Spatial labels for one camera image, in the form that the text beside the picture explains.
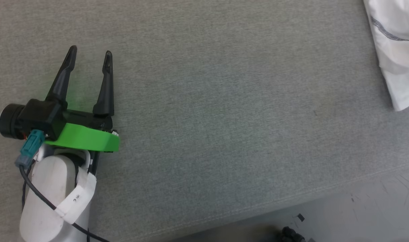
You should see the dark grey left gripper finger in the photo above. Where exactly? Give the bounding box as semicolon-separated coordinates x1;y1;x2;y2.
45;46;78;109
92;51;115;117

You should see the black and green left gripper body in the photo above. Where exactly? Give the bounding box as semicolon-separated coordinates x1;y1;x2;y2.
45;109;120;153

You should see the white garment with grey stitching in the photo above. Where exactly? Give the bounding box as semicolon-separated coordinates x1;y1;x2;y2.
363;0;409;112

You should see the white tape label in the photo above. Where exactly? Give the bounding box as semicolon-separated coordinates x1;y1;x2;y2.
54;171;97;225

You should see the black knobbed object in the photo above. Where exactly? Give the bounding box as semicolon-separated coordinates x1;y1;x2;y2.
280;226;306;242

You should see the teal cable connector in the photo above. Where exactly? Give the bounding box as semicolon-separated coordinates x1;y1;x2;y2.
15;130;45;169

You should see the thin black cable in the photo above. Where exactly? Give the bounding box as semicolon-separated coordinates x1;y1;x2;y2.
19;165;110;242

